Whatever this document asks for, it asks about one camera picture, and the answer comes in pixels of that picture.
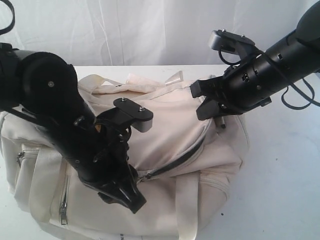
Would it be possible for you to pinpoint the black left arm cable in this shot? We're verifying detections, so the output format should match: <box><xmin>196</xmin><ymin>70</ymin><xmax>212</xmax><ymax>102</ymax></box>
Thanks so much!
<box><xmin>0</xmin><ymin>0</ymin><xmax>15</xmax><ymax>36</ymax></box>

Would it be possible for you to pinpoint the cream white duffel bag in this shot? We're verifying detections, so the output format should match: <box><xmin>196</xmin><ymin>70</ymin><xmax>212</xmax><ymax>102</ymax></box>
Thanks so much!
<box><xmin>0</xmin><ymin>72</ymin><xmax>249</xmax><ymax>240</ymax></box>

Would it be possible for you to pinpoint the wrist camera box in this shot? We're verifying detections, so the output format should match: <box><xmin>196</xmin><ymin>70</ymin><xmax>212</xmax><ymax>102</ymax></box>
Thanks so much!
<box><xmin>95</xmin><ymin>97</ymin><xmax>154</xmax><ymax>133</ymax></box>
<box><xmin>208</xmin><ymin>29</ymin><xmax>255</xmax><ymax>55</ymax></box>

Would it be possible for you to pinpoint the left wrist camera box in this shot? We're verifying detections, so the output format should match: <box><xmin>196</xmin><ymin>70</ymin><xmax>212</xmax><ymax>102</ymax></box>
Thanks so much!
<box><xmin>95</xmin><ymin>97</ymin><xmax>154</xmax><ymax>133</ymax></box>

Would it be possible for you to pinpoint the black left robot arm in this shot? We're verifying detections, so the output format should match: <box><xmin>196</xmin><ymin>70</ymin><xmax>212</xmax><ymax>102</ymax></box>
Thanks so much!
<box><xmin>0</xmin><ymin>43</ymin><xmax>153</xmax><ymax>213</ymax></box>

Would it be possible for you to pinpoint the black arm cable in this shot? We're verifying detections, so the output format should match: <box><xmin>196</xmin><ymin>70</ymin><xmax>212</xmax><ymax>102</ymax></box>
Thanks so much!
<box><xmin>217</xmin><ymin>48</ymin><xmax>316</xmax><ymax>111</ymax></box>
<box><xmin>0</xmin><ymin>0</ymin><xmax>15</xmax><ymax>36</ymax></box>

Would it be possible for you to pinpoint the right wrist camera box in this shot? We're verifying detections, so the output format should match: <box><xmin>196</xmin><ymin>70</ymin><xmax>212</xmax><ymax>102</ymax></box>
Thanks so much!
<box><xmin>208</xmin><ymin>29</ymin><xmax>255</xmax><ymax>55</ymax></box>

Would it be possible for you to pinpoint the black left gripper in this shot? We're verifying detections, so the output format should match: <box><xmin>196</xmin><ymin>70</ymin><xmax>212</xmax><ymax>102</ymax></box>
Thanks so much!
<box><xmin>67</xmin><ymin>114</ymin><xmax>147</xmax><ymax>214</ymax></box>

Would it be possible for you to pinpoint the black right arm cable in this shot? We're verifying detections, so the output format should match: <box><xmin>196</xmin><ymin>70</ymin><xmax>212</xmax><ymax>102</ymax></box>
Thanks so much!
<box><xmin>217</xmin><ymin>48</ymin><xmax>316</xmax><ymax>111</ymax></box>

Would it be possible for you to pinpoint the white backdrop curtain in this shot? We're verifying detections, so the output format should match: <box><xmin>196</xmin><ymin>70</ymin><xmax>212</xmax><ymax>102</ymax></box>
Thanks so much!
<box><xmin>0</xmin><ymin>0</ymin><xmax>314</xmax><ymax>66</ymax></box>

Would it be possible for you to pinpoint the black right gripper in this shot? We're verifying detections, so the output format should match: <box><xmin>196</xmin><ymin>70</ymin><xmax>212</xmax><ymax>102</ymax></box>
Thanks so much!
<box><xmin>191</xmin><ymin>52</ymin><xmax>285</xmax><ymax>121</ymax></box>

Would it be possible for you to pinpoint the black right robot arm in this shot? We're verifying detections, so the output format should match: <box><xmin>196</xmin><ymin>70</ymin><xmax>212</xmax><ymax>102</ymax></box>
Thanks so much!
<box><xmin>190</xmin><ymin>2</ymin><xmax>320</xmax><ymax>121</ymax></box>

